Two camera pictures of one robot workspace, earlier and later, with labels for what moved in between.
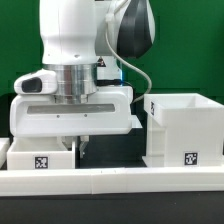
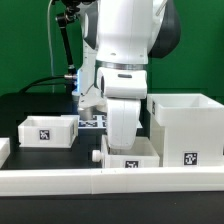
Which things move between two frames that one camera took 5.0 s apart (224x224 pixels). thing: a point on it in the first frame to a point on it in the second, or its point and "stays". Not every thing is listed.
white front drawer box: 40,153 to 141,155
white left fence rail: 4,146 stays
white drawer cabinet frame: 184,130 stays
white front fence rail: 111,181 stays
